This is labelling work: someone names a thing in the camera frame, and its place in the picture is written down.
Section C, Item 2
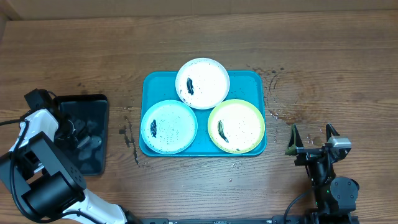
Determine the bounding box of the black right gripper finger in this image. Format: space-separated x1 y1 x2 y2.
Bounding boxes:
326 123 340 140
285 124 303 156

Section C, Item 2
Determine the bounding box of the light blue plate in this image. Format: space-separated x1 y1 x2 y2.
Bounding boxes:
141 100 198 155

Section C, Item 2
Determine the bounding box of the white plate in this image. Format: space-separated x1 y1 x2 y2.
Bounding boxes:
175 58 230 110

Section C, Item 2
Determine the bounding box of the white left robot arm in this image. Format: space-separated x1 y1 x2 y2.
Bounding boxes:
1 89 139 224

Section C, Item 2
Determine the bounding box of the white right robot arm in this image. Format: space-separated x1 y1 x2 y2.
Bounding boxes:
284 123 359 223

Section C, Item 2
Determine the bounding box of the black water tray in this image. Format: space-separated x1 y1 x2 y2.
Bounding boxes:
55 94 109 176

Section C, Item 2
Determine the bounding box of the blue plastic tray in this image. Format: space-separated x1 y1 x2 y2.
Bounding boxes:
141 70 265 157

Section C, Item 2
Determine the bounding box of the yellow-rimmed plate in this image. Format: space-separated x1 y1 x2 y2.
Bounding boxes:
208 99 266 154

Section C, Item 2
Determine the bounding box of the cardboard backdrop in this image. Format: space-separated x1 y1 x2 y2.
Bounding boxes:
1 0 397 20

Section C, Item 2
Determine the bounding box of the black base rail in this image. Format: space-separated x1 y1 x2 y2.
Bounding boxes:
139 215 360 224

